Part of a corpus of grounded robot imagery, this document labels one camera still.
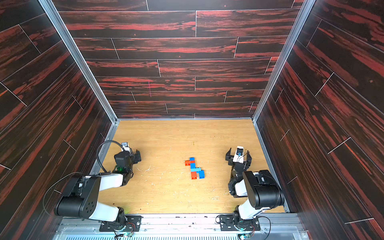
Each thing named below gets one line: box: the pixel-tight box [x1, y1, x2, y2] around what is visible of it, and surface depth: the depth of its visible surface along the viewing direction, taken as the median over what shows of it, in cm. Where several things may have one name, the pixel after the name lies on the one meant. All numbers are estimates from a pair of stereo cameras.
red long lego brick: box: [185, 160, 195, 166], surface depth 95 cm
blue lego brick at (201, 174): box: [198, 169, 205, 179], surface depth 91 cm
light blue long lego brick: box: [190, 167, 202, 172], surface depth 93 cm
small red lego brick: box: [191, 171, 198, 180], surface depth 90 cm
